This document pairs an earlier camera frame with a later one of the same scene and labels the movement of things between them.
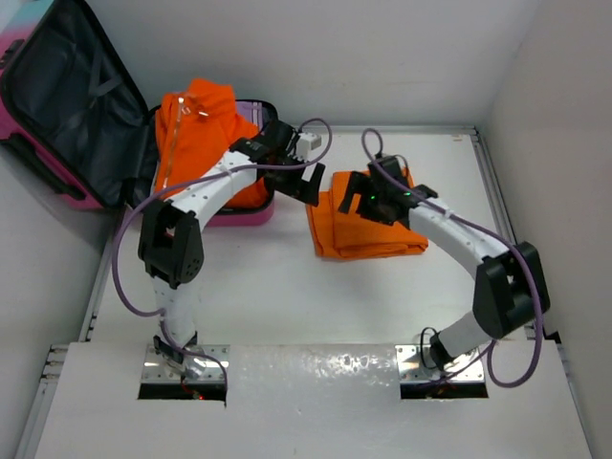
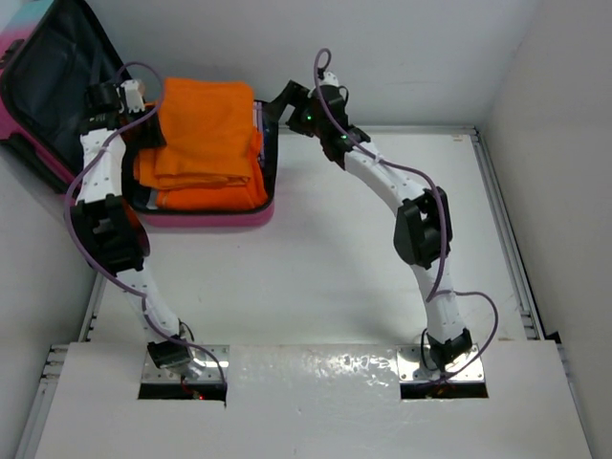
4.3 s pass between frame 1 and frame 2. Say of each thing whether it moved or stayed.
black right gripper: moved
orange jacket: moved
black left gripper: moved
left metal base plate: stayed
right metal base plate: stayed
